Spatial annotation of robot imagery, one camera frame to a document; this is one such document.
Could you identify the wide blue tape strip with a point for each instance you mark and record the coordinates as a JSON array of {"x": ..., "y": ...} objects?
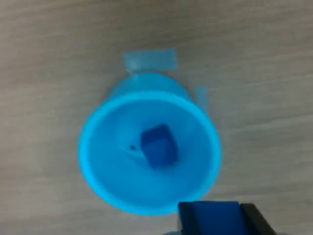
[{"x": 151, "y": 60}]

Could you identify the blue cube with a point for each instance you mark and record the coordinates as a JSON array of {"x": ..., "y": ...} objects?
[
  {"x": 159, "y": 147},
  {"x": 217, "y": 218}
]

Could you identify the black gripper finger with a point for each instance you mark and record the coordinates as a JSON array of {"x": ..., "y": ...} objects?
[
  {"x": 256, "y": 220},
  {"x": 188, "y": 219}
]

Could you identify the blue plastic cup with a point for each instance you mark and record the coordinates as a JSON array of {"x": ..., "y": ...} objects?
[{"x": 110, "y": 171}]

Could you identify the narrow blue tape strip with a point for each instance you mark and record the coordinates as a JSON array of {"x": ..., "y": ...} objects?
[{"x": 201, "y": 96}]

